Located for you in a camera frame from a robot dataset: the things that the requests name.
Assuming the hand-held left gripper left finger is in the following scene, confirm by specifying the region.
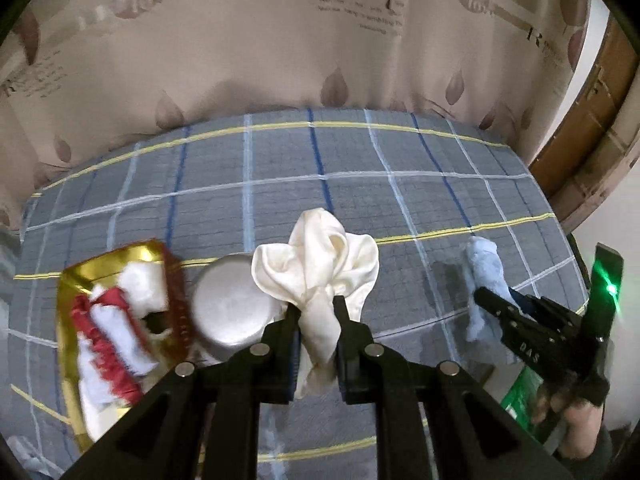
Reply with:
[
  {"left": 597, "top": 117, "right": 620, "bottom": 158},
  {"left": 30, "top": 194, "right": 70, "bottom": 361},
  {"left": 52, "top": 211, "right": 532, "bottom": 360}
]
[{"left": 60, "top": 305, "right": 303, "bottom": 480}]

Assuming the white red fluffy sock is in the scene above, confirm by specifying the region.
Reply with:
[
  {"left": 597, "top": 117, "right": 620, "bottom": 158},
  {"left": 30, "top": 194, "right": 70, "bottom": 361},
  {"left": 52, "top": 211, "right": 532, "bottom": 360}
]
[{"left": 70, "top": 260, "right": 171, "bottom": 408}]

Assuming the person's right hand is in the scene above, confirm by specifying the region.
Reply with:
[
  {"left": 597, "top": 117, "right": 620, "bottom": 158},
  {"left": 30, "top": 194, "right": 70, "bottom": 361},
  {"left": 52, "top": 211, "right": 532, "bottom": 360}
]
[{"left": 531, "top": 382, "right": 608, "bottom": 461}]

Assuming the green packet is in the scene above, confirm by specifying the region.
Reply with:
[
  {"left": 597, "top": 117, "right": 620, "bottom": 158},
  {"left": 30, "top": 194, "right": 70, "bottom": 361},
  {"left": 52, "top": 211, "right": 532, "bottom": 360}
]
[{"left": 500, "top": 365, "right": 568, "bottom": 443}]

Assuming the beige leaf print curtain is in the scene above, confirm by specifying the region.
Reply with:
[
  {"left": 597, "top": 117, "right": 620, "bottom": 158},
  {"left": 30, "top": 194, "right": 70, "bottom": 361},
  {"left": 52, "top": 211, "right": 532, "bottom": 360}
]
[{"left": 0, "top": 0, "right": 593, "bottom": 233}]

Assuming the light blue cloth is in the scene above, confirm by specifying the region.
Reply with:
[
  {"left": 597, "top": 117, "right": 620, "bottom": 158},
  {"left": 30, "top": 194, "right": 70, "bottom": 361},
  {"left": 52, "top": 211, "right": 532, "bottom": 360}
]
[{"left": 461, "top": 235, "right": 523, "bottom": 367}]

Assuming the wooden door frame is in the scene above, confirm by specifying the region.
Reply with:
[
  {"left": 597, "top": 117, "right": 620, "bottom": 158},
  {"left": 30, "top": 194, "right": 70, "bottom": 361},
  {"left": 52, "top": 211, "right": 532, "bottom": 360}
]
[{"left": 527, "top": 12, "right": 640, "bottom": 233}]

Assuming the golden tin box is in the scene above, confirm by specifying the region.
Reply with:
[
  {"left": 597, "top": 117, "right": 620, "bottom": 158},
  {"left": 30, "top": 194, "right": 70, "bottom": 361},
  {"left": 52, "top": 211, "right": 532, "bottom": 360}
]
[{"left": 56, "top": 240, "right": 193, "bottom": 448}]

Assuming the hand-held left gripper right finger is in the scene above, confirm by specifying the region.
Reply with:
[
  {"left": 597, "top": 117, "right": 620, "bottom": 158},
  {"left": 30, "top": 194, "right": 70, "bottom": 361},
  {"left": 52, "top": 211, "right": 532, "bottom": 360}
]
[{"left": 331, "top": 295, "right": 576, "bottom": 480}]

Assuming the cream satin cloth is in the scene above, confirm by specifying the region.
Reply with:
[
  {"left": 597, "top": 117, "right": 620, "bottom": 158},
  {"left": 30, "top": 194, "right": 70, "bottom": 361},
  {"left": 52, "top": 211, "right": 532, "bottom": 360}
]
[{"left": 251, "top": 208, "right": 379, "bottom": 401}]

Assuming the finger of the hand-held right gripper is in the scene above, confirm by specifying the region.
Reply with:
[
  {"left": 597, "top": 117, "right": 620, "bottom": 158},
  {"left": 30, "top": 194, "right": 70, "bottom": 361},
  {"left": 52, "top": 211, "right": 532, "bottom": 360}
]
[
  {"left": 507, "top": 292, "right": 571, "bottom": 326},
  {"left": 474, "top": 286, "right": 558, "bottom": 368}
]

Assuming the steel bowl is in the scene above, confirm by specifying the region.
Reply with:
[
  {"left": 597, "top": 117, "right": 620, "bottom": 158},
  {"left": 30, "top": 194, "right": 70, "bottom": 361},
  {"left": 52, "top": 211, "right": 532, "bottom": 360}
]
[{"left": 191, "top": 254, "right": 281, "bottom": 366}]

